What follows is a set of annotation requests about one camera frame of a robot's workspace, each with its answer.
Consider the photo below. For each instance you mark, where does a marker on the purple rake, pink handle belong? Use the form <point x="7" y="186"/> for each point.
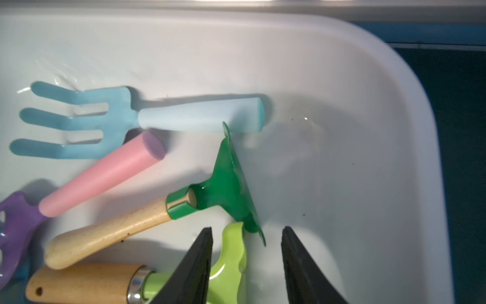
<point x="22" y="219"/>

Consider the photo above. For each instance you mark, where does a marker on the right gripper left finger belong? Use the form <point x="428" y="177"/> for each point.
<point x="190" y="281"/>

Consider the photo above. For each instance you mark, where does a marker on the green rake, wooden handle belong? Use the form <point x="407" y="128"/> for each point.
<point x="227" y="188"/>

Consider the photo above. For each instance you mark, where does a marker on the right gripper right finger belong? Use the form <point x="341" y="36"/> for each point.
<point x="305" y="282"/>

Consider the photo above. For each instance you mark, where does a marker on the aluminium frame back bar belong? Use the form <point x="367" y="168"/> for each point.
<point x="456" y="12"/>

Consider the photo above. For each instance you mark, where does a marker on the white plastic storage box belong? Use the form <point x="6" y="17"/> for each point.
<point x="349" y="157"/>

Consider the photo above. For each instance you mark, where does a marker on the lime fork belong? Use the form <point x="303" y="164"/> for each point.
<point x="132" y="283"/>

